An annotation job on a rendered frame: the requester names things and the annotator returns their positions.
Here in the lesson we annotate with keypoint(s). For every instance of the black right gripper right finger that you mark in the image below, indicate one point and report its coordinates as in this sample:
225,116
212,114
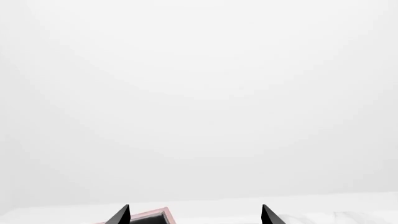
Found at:
270,217

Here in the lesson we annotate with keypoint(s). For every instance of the pink caddy with dark interior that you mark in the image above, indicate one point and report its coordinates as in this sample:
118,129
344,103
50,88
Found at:
155,215

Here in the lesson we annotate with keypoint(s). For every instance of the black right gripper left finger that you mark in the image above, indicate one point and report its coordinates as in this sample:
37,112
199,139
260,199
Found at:
121,216

